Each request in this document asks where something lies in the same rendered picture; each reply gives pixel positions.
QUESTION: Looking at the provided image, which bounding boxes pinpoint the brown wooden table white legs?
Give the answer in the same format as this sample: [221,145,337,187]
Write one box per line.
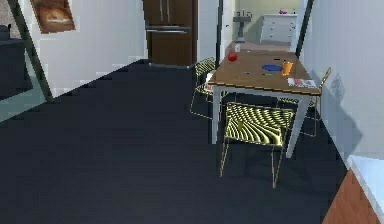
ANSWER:
[207,49,323,159]

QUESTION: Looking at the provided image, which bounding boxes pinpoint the dark brown fridge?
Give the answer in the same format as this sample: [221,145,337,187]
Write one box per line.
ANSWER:
[142,0,199,68]

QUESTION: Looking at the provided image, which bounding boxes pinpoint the blue plate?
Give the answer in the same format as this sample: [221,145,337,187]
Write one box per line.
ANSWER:
[261,63,284,73]

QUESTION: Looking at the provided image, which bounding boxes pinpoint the orange cup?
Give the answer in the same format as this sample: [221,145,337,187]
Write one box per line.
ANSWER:
[281,60,294,77]

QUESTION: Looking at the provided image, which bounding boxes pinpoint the white red paper booklet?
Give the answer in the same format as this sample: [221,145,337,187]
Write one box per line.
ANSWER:
[286,77,318,89]

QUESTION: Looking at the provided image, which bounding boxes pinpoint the white chest of drawers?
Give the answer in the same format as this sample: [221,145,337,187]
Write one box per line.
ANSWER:
[259,13,298,45]

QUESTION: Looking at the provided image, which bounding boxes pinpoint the dark sofa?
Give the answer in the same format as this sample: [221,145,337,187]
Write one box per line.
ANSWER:
[0,24,34,101]

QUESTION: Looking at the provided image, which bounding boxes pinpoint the yellow wire chair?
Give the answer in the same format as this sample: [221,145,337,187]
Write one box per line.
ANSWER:
[278,66,333,138]
[189,56,228,121]
[219,101,296,190]

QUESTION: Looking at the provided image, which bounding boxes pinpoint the brown framed wall picture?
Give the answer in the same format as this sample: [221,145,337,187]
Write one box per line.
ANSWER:
[29,0,77,35]

